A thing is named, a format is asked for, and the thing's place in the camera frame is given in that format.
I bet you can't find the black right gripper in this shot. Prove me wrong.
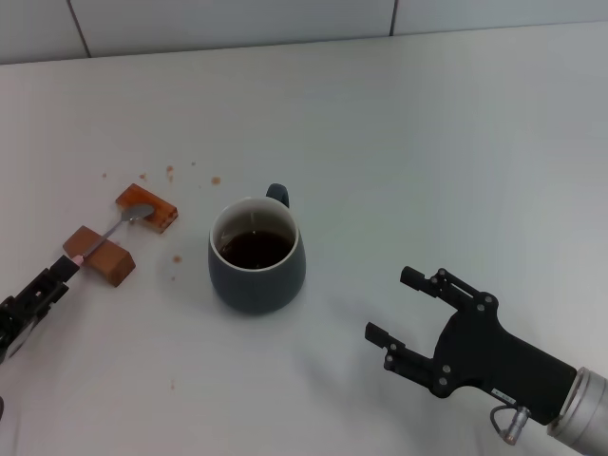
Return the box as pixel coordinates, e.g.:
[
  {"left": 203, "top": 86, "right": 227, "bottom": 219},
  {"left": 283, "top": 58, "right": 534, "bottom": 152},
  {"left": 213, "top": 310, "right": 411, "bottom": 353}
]
[{"left": 364, "top": 265, "right": 579, "bottom": 427}]

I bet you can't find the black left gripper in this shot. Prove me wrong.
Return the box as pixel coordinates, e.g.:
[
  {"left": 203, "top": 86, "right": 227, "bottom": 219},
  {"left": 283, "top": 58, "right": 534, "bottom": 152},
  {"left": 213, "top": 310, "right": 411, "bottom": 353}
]
[{"left": 0, "top": 255, "right": 81, "bottom": 367}]

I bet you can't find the pink handled metal spoon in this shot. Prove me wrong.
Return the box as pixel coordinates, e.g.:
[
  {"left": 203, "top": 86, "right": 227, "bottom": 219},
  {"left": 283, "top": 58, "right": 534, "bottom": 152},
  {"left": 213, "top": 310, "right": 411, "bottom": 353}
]
[{"left": 72, "top": 203, "right": 156, "bottom": 265}]

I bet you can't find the grey ceramic cup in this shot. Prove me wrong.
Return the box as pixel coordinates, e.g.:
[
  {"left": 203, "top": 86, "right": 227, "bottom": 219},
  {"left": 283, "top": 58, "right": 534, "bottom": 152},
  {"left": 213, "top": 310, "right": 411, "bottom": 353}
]
[{"left": 206, "top": 182, "right": 308, "bottom": 315}]

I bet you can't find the notched brown wooden block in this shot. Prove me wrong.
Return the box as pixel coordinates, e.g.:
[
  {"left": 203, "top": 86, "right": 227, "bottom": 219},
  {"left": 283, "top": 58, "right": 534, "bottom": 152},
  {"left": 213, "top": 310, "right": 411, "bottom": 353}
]
[{"left": 62, "top": 225, "right": 137, "bottom": 288}]

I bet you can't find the flat orange wooden block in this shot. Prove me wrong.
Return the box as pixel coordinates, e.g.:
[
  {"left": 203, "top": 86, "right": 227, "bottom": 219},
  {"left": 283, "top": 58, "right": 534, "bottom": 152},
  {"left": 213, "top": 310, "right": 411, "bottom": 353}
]
[{"left": 115, "top": 183, "right": 180, "bottom": 234}]

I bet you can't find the right gripper metal cable connector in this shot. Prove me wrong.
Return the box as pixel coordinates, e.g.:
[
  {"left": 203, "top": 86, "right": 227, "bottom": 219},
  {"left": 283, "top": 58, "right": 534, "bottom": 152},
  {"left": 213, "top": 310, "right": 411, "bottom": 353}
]
[{"left": 489, "top": 404, "right": 531, "bottom": 446}]

